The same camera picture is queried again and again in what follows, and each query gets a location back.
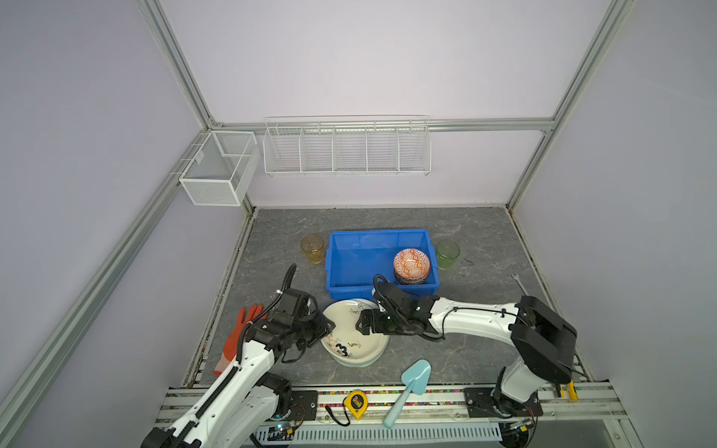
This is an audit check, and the cream floral plate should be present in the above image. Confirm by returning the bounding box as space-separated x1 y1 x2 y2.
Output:
321 299 389 368

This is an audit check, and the red work glove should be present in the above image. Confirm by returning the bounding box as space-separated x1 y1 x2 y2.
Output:
213 304 264 375

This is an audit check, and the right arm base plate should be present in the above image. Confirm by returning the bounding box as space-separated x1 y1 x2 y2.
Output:
464 386 543 419

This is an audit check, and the teal plastic shovel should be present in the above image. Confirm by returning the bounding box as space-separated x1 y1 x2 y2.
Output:
382 360 431 429

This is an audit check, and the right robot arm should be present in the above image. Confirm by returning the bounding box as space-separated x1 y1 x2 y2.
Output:
356 274 577 418

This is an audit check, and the white wire rack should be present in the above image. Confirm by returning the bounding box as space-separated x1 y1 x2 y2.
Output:
263 115 432 177

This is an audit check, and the white mesh basket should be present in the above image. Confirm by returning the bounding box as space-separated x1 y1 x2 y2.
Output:
179 131 261 206

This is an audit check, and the blue plastic bin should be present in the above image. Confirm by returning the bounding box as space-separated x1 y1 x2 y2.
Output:
325 229 440 301

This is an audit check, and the green glass cup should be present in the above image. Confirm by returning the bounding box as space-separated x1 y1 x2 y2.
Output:
435 240 460 271

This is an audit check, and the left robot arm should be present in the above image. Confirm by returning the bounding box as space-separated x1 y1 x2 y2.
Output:
141 264 335 447

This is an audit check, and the yellow tape measure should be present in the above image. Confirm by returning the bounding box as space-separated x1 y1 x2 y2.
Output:
343 389 369 420

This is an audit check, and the green rimmed bottom plate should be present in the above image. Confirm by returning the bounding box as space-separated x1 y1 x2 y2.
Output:
329 345 386 368

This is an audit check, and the metal wrench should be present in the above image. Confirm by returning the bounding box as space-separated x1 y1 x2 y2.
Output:
511 273 529 296

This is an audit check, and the orange patterned bowl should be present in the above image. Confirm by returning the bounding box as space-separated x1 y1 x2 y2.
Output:
393 248 431 284

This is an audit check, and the amber glass cup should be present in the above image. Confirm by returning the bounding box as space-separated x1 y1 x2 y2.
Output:
300 233 325 265

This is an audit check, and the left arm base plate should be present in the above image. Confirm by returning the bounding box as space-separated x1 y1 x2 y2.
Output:
267 389 319 422

